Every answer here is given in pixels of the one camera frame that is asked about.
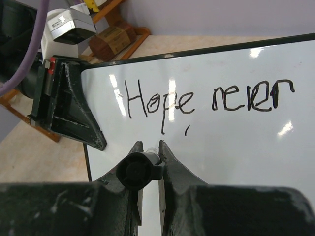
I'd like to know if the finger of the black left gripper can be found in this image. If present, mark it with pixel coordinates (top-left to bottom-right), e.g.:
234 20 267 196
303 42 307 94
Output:
50 58 107 150

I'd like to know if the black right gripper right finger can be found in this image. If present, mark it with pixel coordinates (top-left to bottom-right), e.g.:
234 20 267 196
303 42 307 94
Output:
158 141 315 236

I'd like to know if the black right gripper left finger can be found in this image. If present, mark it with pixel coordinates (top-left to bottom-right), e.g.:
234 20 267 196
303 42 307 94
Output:
0 140 144 236

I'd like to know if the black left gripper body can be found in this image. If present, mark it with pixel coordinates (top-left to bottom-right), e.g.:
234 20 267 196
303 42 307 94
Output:
28 56 62 133

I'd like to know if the black whiteboard marker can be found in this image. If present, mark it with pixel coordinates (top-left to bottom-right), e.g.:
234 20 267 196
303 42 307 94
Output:
116 147 165 191

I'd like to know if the white whiteboard black frame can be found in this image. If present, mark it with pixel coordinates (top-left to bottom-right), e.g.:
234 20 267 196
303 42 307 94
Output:
82 33 315 236

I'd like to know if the orange wooden shelf rack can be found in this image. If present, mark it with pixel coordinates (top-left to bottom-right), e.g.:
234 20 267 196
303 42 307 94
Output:
0 0 150 150

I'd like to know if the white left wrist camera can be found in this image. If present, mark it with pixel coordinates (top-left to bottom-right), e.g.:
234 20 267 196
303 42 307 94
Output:
41 3 96 60

